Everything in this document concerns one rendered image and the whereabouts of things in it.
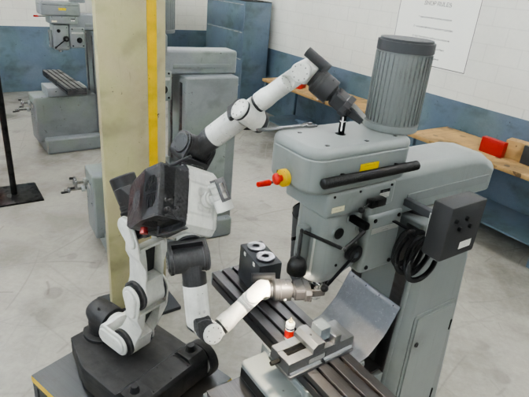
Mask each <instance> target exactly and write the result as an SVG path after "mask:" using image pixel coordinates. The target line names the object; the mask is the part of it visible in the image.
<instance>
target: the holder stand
mask: <svg viewBox="0 0 529 397"><path fill-rule="evenodd" d="M281 267H282V262H281V261H280V260H279V259H278V258H277V257H276V256H275V255H274V254H273V253H272V252H271V250H270V249H269V248H268V247H267V246H266V245H265V244H264V243H263V242H262V241H252V242H249V243H244V244H241V246H240V257H239V277H240V278H241V279H242V281H243V282H244V284H245V285H246V286H247V287H248V288H250V287H251V286H252V285H253V284H254V283H256V281H253V282H252V281H251V273H275V274H276V279H280V274H281Z"/></svg>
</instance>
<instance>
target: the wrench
mask: <svg viewBox="0 0 529 397"><path fill-rule="evenodd" d="M317 126H318V125H317V124H313V123H312V122H306V123H302V124H293V125H285V126H277V127H269V128H256V130H257V131H258V132H265V131H273V130H281V129H288V128H304V127H308V128H315V127H317Z"/></svg>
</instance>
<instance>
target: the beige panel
mask: <svg viewBox="0 0 529 397"><path fill-rule="evenodd" d="M91 2H92V15H93V28H94V52H95V65H96V79H97V92H98V116H99V129H100V142H101V155H102V179H103V192H104V206H105V230H106V243H107V256H108V269H109V294H108V295H102V296H99V297H97V298H105V299H108V300H109V301H110V302H113V303H114V304H116V305H117V306H119V307H120V308H121V309H123V310H124V311H125V310H126V307H125V303H124V297H123V289H124V286H125V284H126V283H127V282H128V280H129V276H130V258H129V256H128V254H127V252H126V250H125V245H126V242H125V241H124V238H123V236H122V235H121V233H120V230H119V228H118V225H117V222H118V220H119V218H121V215H120V213H121V211H120V206H119V205H118V202H117V199H116V197H115V195H114V193H113V189H112V187H111V185H110V182H109V181H110V180H111V179H112V178H115V177H117V176H120V175H123V174H125V173H130V172H135V175H136V177H138V176H139V175H140V174H141V172H142V171H143V170H144V169H146V168H149V167H150V166H152V165H155V164H157V163H159V162H164V163H165V0H91ZM180 309H181V305H180V304H179V303H178V302H177V301H176V299H175V298H174V297H173V295H172V294H171V292H170V291H168V302H167V306H166V307H165V310H164V312H163V314H162V315H164V314H168V313H171V312H173V311H176V310H180Z"/></svg>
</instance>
